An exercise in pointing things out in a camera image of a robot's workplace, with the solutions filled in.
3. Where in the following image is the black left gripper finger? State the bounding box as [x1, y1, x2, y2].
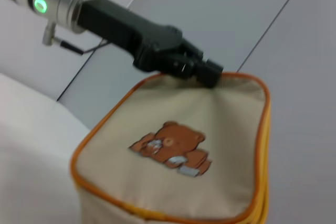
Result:
[195, 58, 225, 89]

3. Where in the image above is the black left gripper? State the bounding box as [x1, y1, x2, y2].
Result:
[78, 0, 205, 80]

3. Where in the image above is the beige orange-trimmed food bag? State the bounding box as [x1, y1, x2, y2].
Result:
[70, 72, 271, 224]

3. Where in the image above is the silver connector with black cable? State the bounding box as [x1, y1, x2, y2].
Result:
[43, 22, 109, 56]

